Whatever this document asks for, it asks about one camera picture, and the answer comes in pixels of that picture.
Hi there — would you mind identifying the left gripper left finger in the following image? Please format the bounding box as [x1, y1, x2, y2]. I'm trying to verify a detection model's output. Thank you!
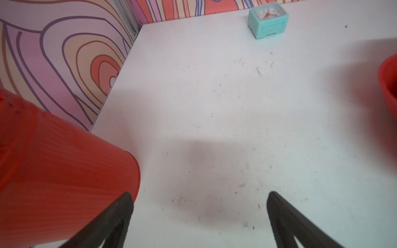
[60, 192, 134, 248]

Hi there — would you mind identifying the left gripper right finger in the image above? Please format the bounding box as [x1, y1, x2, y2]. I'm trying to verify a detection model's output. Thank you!
[266, 191, 342, 248]

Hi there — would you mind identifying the red flower-shaped fruit bowl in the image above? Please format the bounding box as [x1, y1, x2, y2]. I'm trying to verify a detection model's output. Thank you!
[378, 54, 397, 118]

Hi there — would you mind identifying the red pen cup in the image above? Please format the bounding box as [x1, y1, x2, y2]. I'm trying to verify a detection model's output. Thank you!
[1, 90, 141, 248]

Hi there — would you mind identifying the teal small clock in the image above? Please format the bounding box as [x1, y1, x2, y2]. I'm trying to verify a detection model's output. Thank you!
[248, 2, 289, 39]

